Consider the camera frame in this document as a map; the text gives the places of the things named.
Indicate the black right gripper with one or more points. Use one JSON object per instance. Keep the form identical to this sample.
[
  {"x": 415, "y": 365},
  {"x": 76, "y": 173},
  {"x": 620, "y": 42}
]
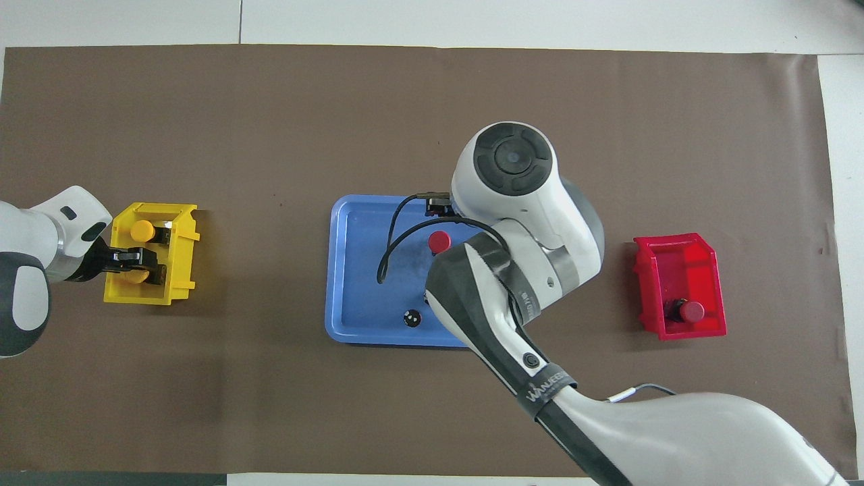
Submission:
[{"x": 437, "y": 207}]

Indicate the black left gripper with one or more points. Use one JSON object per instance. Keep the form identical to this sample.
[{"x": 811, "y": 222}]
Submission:
[{"x": 104, "y": 260}]

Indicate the red push button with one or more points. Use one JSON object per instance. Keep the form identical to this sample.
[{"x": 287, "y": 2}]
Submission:
[
  {"x": 691, "y": 311},
  {"x": 439, "y": 240}
]

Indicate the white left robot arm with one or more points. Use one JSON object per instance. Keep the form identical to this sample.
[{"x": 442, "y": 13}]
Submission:
[{"x": 27, "y": 270}]

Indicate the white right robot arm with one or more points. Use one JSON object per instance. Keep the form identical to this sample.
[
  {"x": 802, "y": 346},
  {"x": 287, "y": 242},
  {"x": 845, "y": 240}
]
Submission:
[{"x": 540, "y": 270}]

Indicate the blue plastic tray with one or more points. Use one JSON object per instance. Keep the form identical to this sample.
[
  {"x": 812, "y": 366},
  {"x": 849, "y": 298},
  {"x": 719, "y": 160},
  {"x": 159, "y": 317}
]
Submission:
[{"x": 358, "y": 297}]

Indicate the yellow plastic bin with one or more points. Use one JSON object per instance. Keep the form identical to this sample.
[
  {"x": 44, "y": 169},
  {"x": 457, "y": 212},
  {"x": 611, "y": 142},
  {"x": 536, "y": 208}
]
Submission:
[{"x": 182, "y": 270}]

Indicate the black cylindrical capacitor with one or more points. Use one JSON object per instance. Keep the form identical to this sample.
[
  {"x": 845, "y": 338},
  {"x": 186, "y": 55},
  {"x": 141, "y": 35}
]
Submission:
[{"x": 412, "y": 318}]

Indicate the brown paper mat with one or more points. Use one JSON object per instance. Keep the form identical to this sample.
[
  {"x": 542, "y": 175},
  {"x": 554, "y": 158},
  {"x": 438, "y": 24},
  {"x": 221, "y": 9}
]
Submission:
[{"x": 270, "y": 405}]

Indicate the red plastic bin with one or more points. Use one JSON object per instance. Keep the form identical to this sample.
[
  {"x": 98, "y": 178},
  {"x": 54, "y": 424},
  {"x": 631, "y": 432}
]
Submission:
[{"x": 705, "y": 270}]

